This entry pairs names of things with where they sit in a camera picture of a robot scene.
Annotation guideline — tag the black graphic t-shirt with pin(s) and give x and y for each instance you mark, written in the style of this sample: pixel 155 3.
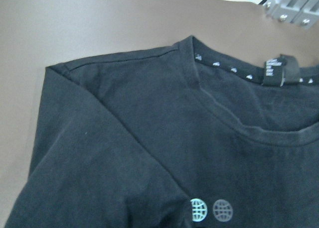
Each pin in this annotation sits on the black graphic t-shirt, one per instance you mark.
pixel 174 137

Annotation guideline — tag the aluminium frame post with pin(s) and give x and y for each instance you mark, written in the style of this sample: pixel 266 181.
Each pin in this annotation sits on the aluminium frame post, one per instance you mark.
pixel 304 13

